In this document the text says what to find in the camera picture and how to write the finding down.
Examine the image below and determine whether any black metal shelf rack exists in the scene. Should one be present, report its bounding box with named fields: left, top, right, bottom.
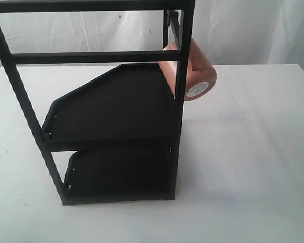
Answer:
left=0, top=1, right=195, bottom=205

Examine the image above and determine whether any orange ceramic mug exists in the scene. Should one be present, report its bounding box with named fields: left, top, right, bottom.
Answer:
left=158, top=39, right=217, bottom=101

